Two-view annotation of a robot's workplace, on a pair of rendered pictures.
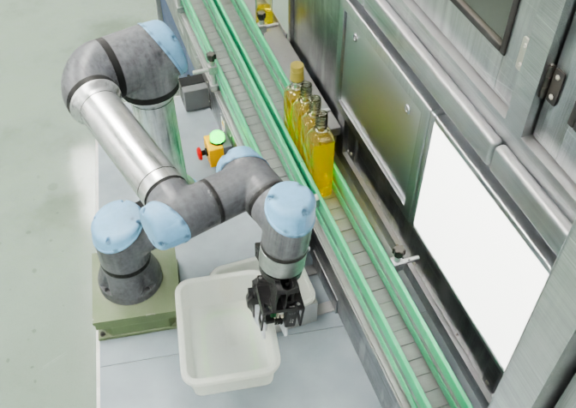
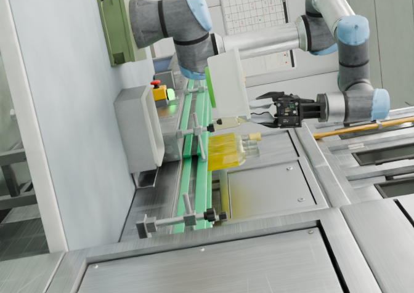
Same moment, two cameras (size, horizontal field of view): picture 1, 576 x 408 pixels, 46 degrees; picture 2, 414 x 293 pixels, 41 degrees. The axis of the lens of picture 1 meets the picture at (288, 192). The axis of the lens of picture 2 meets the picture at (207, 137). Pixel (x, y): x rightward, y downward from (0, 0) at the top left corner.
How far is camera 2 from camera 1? 1.29 m
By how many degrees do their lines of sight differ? 43
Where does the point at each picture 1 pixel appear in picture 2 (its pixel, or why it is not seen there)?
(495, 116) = not seen: hidden behind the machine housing
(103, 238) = (201, 1)
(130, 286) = (150, 22)
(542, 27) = not seen: outside the picture
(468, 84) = not seen: hidden behind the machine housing
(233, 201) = (364, 71)
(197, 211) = (366, 48)
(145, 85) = (321, 29)
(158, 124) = (286, 38)
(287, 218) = (387, 100)
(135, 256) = (182, 25)
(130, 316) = (127, 21)
